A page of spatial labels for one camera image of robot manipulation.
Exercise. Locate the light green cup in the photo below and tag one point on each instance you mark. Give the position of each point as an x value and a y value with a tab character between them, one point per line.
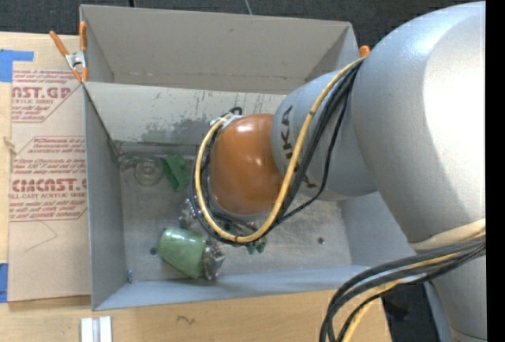
181	251

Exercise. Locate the grey metal bin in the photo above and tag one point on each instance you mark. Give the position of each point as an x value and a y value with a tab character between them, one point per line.
205	56

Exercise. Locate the clear glass thing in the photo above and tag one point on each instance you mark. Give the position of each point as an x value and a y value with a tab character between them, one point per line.
147	171

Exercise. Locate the brown cardboard board, red print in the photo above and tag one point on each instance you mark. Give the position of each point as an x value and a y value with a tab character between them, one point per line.
47	245

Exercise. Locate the dark green toy piece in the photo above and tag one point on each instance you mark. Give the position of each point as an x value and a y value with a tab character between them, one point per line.
178	171

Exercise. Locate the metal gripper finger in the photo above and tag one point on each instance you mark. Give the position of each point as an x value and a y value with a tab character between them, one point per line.
214	252
214	270

